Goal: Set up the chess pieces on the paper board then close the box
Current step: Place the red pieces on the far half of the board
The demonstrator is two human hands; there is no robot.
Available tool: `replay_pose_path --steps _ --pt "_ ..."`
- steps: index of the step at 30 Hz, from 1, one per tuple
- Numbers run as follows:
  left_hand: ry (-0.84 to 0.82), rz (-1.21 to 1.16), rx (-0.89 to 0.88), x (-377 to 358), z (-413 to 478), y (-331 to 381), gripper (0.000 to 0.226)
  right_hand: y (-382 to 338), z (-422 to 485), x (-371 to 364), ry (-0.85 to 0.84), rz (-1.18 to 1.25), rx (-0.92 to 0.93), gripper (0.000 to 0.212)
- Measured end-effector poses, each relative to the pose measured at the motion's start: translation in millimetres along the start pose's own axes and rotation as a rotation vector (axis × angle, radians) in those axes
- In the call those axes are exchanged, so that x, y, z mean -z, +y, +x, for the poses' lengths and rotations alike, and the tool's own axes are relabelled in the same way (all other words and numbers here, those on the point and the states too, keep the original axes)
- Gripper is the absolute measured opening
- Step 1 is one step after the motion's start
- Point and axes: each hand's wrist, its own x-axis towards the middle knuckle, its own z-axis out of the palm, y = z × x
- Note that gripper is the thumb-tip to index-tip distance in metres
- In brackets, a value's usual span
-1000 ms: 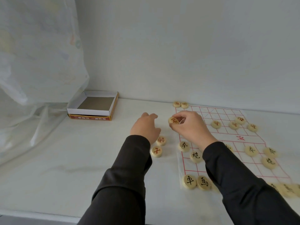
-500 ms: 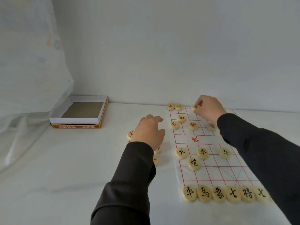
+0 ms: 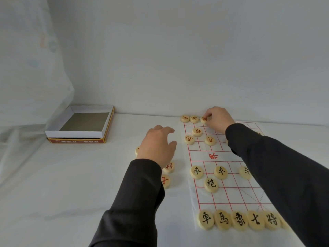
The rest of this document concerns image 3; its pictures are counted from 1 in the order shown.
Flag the person's right forearm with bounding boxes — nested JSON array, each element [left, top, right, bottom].
[[225, 123, 329, 247]]

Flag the person's left forearm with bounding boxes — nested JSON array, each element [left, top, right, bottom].
[[88, 158, 166, 247]]

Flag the sheer white curtain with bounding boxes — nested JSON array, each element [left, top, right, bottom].
[[0, 0, 75, 183]]

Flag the red grid xiangqi board sheet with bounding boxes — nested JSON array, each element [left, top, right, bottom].
[[182, 120, 293, 231]]

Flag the person's left hand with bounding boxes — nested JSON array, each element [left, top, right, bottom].
[[136, 125, 177, 169]]

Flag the pile of wooden xiangqi pieces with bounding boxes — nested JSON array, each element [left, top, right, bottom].
[[135, 146, 176, 189]]

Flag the white cardboard box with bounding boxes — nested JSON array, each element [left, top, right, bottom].
[[44, 105, 115, 144]]

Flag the person's right hand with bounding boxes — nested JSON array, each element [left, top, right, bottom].
[[202, 106, 236, 134]]

